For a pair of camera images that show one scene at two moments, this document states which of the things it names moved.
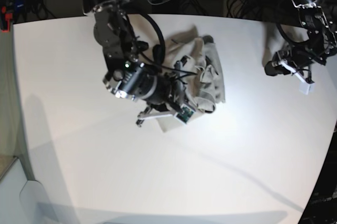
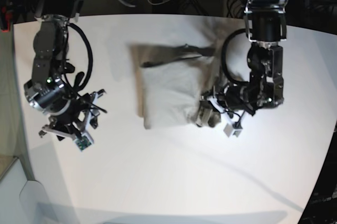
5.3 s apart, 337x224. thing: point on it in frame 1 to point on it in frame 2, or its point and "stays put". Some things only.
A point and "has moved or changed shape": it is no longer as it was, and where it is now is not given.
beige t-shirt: [198, 62] has moved or changed shape
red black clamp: [5, 19] stays put
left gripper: [168, 94] to [80, 123]
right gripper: [299, 60] to [228, 98]
